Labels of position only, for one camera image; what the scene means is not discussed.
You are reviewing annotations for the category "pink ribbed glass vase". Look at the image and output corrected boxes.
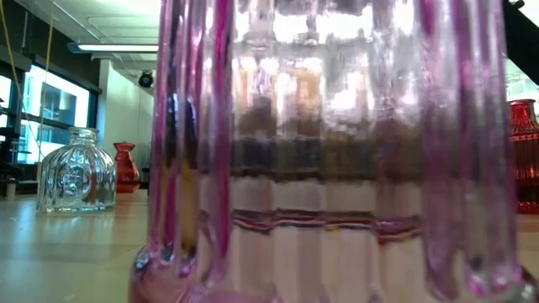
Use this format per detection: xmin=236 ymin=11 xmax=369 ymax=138
xmin=128 ymin=0 xmax=539 ymax=303

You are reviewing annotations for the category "clear squat glass vase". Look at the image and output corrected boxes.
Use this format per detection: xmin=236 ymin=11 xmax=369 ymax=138
xmin=35 ymin=126 xmax=118 ymax=215

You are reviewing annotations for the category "red ribbed glass vase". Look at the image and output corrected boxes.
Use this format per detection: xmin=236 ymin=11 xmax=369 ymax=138
xmin=507 ymin=98 xmax=539 ymax=215

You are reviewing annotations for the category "red faceted glass vase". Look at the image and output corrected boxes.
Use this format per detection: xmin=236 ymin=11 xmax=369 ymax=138
xmin=112 ymin=141 xmax=141 ymax=194

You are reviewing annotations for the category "long ceiling light fixture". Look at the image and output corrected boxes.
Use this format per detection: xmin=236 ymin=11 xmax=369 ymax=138
xmin=67 ymin=41 xmax=160 ymax=55

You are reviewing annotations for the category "large window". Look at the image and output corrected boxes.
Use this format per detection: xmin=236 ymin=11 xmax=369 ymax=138
xmin=0 ymin=62 xmax=102 ymax=178

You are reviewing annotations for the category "black equipment rack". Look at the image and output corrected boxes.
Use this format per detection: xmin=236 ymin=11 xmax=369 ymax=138
xmin=0 ymin=96 xmax=26 ymax=199

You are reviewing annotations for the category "round black ceiling camera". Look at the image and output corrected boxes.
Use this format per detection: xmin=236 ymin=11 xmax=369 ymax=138
xmin=137 ymin=70 xmax=155 ymax=89

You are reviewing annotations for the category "yellow extension cable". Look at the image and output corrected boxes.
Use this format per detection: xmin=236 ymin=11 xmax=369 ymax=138
xmin=0 ymin=0 xmax=56 ymax=178

